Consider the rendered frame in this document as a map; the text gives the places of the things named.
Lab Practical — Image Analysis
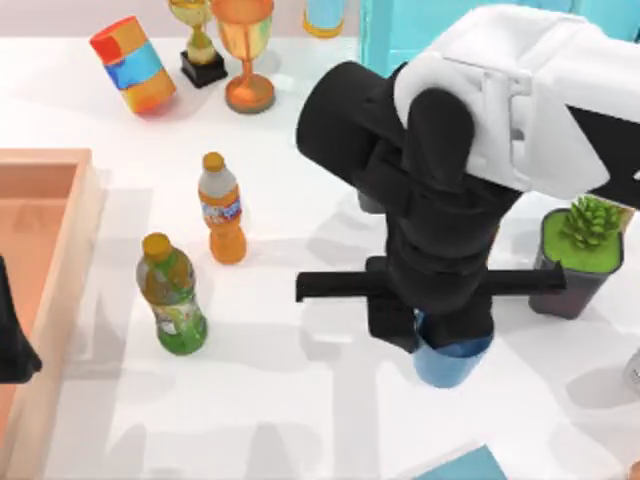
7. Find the red orange blue can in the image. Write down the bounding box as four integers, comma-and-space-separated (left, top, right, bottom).
88, 14, 178, 116

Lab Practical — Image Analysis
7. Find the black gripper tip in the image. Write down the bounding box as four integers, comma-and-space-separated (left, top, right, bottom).
0, 254, 44, 385

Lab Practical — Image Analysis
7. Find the flat blue book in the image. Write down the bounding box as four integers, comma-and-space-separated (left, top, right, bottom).
412, 443, 508, 480

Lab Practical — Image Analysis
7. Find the copper trophy cup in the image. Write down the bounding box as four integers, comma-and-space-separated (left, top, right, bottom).
209, 0, 277, 115

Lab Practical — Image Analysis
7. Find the gold trophy with black base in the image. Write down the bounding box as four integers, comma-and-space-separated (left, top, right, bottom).
167, 0, 230, 90

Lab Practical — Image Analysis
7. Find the green bottle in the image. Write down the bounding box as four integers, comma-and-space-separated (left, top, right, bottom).
135, 232, 209, 357

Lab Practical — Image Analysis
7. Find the shallow salmon-coloured box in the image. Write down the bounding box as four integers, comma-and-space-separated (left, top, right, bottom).
0, 147, 107, 480

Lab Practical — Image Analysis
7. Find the orange bottle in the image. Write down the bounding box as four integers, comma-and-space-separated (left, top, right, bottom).
197, 151, 248, 266

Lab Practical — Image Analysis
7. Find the dark pot with green plant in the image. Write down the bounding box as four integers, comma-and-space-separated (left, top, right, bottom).
528, 194, 627, 320

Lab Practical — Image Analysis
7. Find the blue cup with yellow base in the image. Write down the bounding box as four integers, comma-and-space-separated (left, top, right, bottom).
302, 0, 347, 39

